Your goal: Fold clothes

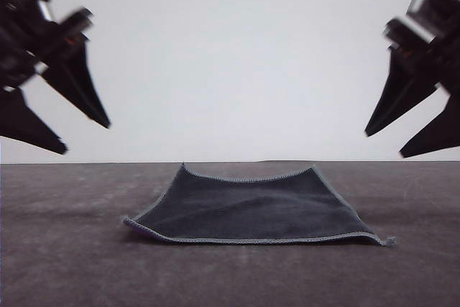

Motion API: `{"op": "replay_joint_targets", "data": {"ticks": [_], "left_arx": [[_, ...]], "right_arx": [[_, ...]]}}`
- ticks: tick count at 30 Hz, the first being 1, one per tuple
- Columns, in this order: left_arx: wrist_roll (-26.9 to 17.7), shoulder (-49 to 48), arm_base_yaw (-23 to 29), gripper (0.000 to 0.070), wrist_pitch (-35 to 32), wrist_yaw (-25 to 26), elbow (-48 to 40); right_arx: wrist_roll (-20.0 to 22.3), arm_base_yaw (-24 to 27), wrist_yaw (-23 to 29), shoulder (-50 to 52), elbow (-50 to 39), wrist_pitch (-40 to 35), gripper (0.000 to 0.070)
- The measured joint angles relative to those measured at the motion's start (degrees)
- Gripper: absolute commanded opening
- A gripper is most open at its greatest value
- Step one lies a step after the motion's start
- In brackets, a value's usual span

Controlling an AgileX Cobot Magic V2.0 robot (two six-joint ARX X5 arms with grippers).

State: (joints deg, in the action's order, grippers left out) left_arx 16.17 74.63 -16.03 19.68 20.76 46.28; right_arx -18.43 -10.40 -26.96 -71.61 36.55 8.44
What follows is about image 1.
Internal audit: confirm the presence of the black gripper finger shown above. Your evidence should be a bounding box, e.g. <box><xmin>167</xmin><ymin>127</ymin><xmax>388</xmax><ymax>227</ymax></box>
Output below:
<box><xmin>364</xmin><ymin>47</ymin><xmax>438</xmax><ymax>138</ymax></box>
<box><xmin>0</xmin><ymin>87</ymin><xmax>68</xmax><ymax>156</ymax></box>
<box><xmin>398</xmin><ymin>93</ymin><xmax>460</xmax><ymax>159</ymax></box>
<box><xmin>41</xmin><ymin>39</ymin><xmax>111</xmax><ymax>129</ymax></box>

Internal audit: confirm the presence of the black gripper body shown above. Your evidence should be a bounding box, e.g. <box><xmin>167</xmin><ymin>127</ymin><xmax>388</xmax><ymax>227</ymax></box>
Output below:
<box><xmin>382</xmin><ymin>17</ymin><xmax>460</xmax><ymax>106</ymax></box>
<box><xmin>0</xmin><ymin>0</ymin><xmax>94</xmax><ymax>91</ymax></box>

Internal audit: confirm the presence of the purple towel with grey hem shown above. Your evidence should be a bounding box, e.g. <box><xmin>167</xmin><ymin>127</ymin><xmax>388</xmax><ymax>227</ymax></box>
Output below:
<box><xmin>121</xmin><ymin>162</ymin><xmax>397</xmax><ymax>249</ymax></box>

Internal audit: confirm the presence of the grey table cloth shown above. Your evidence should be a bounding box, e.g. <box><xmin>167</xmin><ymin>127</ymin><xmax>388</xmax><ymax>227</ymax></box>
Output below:
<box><xmin>0</xmin><ymin>160</ymin><xmax>460</xmax><ymax>307</ymax></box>

